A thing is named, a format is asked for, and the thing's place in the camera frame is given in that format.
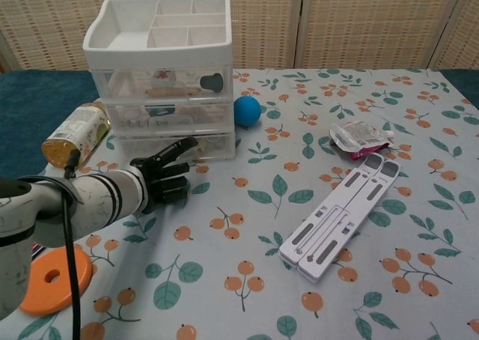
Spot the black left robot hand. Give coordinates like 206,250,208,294
129,136,199,213

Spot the clear plastic drawer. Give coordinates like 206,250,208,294
106,102,236,136
118,132,237,162
90,65,235,104

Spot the white plastic drawer organizer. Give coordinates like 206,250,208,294
82,0,237,162

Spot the floral fruit print tablecloth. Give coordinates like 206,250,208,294
0,67,479,340

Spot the wooden stick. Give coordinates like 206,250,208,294
146,87,201,98

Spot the amber bottle with label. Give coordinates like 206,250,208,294
40,102,112,169

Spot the floral print card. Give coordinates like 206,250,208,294
150,69,177,83

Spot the blue ball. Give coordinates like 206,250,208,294
234,95,263,128

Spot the grey rubber stopper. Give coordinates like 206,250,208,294
199,73,224,93

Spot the orange disc with hole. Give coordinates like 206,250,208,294
19,244,94,315

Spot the white folding laptop stand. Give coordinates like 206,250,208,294
278,153,401,283

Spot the white pink snack pouch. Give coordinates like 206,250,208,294
329,120,396,162

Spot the bamboo folding screen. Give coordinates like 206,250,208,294
0,0,479,73

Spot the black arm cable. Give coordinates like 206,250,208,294
62,148,82,340

